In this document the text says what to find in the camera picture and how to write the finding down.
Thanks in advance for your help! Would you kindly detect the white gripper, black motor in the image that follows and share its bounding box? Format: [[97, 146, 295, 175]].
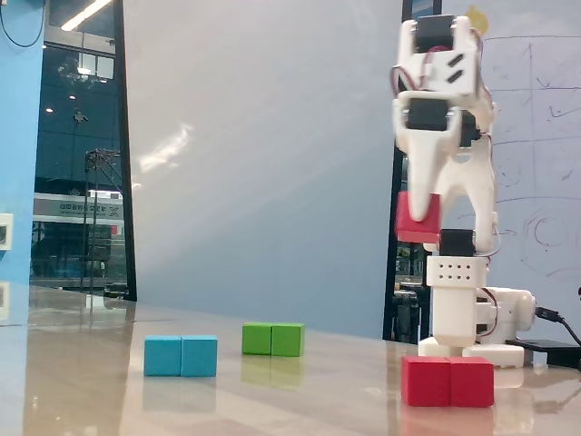
[[392, 89, 461, 223]]

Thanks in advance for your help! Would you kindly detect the small red cube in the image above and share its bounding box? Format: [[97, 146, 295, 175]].
[[393, 190, 444, 245]]

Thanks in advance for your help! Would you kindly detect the long red block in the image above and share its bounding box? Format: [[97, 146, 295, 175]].
[[400, 355, 496, 409]]

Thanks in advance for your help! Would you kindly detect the long green block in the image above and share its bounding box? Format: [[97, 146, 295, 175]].
[[241, 322, 306, 358]]

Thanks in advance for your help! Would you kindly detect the long blue block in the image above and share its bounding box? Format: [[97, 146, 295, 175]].
[[143, 334, 219, 378]]

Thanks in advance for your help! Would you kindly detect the large plain white panel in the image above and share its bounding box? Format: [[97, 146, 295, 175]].
[[122, 0, 405, 340]]

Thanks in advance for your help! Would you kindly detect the whiteboard with marker drawings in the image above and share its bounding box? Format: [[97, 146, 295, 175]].
[[435, 0, 581, 355]]

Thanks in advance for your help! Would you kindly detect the yellow round sticker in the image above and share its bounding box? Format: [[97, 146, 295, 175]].
[[467, 5, 490, 36]]

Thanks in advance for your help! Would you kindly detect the flat black box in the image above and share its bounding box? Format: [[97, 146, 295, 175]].
[[505, 338, 581, 370]]

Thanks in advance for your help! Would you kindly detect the metal lattice tower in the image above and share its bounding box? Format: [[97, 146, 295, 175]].
[[80, 148, 123, 292]]

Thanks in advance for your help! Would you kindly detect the white sign band with lettering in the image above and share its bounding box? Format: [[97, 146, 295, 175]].
[[34, 193, 124, 224]]

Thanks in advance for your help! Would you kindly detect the ceiling light strip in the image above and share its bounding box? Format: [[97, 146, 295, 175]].
[[61, 0, 113, 32]]

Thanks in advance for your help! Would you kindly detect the black plug cable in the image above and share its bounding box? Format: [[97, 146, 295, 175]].
[[534, 306, 581, 347]]

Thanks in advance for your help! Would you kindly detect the slim black window post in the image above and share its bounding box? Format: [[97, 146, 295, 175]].
[[112, 0, 138, 302]]

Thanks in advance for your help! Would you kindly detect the white wall socket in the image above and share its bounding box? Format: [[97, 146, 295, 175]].
[[0, 213, 15, 251]]

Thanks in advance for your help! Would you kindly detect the thin black hanging cable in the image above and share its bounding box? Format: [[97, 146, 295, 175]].
[[0, 0, 47, 48]]

